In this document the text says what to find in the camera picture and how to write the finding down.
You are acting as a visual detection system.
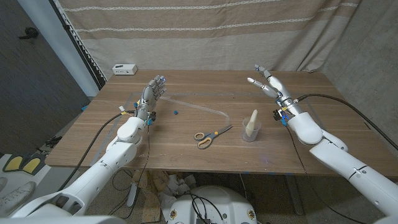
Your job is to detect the white power strip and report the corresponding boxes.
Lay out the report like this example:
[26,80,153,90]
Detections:
[112,63,139,76]

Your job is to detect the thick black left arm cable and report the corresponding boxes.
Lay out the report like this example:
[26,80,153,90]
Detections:
[57,110,137,191]

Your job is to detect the beige striped curtain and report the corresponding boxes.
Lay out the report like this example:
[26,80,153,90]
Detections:
[57,0,361,80]

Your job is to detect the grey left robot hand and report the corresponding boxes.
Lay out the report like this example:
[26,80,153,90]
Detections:
[134,74,167,122]

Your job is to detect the clear plastic cup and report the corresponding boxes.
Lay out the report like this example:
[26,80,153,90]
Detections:
[241,116,262,143]

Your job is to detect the grey metal table leg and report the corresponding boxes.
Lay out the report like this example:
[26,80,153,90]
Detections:
[284,175,304,216]

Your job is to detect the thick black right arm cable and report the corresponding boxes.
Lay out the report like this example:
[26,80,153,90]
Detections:
[294,93,398,152]

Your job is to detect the black floor clutter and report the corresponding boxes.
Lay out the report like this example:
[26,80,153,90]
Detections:
[45,136,63,149]

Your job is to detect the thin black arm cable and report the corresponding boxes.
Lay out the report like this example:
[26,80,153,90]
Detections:
[285,124,368,224]
[108,124,150,220]

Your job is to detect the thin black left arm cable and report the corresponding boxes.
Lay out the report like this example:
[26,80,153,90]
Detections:
[108,124,150,220]

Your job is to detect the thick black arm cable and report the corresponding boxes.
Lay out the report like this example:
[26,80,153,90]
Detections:
[57,110,137,191]
[294,93,398,152]

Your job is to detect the clear tape strip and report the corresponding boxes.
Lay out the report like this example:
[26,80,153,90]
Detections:
[160,96,231,125]

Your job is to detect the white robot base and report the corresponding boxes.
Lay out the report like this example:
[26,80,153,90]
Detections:
[167,185,258,224]

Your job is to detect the black looped base cable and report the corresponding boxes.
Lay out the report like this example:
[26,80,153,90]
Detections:
[185,192,224,224]

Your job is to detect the white sneaker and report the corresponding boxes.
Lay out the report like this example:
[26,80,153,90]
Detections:
[0,180,37,217]

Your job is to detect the yellow and black foot pedal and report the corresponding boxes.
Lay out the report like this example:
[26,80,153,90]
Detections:
[2,154,24,173]
[21,156,43,175]

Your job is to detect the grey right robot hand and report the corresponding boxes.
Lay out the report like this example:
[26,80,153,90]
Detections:
[247,64,304,118]

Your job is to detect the orange and grey scissors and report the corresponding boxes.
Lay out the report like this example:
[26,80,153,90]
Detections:
[193,124,233,150]

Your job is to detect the cream curved stick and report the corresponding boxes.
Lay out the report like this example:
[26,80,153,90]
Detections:
[245,109,259,137]

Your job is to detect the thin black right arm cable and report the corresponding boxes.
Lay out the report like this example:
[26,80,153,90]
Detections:
[285,124,368,224]

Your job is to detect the black zigzag edge strip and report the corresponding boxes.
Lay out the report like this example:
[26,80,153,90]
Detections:
[49,0,108,91]

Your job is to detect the crumpled white paper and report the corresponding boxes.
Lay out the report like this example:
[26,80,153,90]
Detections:
[158,174,197,218]

